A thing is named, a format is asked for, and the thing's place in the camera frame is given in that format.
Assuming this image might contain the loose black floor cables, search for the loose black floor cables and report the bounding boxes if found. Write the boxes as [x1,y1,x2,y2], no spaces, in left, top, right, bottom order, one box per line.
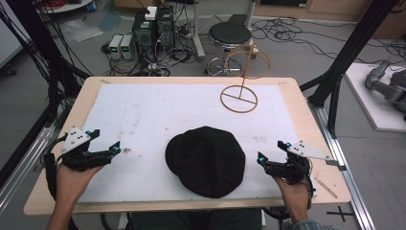
[249,16,406,66]

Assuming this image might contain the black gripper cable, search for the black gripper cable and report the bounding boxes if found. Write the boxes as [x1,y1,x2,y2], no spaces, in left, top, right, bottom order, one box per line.
[42,135,70,201]
[304,171,316,211]

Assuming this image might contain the clear plastic sheet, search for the clear plastic sheet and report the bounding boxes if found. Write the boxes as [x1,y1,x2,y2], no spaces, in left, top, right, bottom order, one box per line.
[59,18,104,43]

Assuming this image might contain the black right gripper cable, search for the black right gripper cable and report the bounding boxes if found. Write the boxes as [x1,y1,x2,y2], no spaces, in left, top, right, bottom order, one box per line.
[304,171,316,211]

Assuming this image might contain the grey metal stand leg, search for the grey metal stand leg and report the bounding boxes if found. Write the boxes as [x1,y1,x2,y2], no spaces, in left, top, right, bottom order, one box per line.
[191,0,207,62]

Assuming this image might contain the white platform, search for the white platform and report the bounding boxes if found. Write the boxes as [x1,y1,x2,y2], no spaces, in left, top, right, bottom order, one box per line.
[344,62,406,133]

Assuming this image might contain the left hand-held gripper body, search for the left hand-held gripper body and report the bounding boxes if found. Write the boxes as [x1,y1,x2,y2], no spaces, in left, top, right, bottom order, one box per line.
[58,125,113,173]

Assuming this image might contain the thin wooden stick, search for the thin wooden stick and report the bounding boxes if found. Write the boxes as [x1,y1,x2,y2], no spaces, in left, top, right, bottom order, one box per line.
[313,177,339,199]

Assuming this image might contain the wooden hat stand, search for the wooden hat stand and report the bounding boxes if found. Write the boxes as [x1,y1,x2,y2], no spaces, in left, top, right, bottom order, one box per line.
[219,42,272,114]

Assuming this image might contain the aluminium rail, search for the aluminium rail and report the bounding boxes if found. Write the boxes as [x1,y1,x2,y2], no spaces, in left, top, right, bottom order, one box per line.
[0,125,57,215]
[306,101,377,230]

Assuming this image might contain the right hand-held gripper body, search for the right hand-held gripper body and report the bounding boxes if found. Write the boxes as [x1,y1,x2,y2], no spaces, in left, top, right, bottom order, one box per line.
[263,140,333,186]

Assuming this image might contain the black computer tower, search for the black computer tower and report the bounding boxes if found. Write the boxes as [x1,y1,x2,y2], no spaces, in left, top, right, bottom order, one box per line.
[131,11,158,63]
[155,5,176,50]

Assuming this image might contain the grey power supply unit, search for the grey power supply unit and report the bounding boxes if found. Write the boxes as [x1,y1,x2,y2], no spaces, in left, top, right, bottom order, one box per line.
[107,34,124,60]
[120,34,134,60]

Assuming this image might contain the white box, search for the white box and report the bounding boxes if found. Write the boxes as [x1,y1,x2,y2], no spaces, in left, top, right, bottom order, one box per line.
[144,6,158,22]

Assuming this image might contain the black round stool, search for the black round stool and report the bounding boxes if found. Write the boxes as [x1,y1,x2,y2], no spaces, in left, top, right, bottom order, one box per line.
[205,21,257,78]

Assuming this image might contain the person's right hand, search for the person's right hand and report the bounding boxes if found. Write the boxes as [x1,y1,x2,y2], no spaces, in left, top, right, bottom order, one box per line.
[272,174,311,212]

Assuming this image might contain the tangle of cables by computers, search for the tangle of cables by computers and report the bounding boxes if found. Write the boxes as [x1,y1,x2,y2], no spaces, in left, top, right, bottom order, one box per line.
[101,18,198,78]

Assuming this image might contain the black hat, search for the black hat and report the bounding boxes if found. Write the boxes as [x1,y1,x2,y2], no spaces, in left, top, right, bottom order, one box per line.
[165,126,247,199]

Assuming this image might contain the white table mat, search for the white table mat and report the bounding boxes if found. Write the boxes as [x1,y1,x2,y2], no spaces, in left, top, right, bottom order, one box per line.
[78,82,318,204]

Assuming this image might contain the black metal frame post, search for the black metal frame post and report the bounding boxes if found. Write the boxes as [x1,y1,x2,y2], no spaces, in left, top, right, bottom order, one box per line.
[299,0,400,139]
[0,0,92,190]

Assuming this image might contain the black tape cross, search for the black tape cross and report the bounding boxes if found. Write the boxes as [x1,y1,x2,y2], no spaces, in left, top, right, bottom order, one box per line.
[326,205,355,223]

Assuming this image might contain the person's left hand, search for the person's left hand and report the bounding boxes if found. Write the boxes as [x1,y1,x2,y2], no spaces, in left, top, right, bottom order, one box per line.
[56,163,103,205]

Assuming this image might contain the light wooden table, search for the light wooden table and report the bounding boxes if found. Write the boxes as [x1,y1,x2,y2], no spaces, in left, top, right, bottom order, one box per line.
[23,76,352,216]

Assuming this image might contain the person's legs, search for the person's legs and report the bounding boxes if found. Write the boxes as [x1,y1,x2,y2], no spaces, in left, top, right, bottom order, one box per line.
[128,208,263,230]

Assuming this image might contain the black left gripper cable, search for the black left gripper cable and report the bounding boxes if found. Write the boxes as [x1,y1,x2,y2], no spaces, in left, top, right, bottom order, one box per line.
[42,135,70,201]

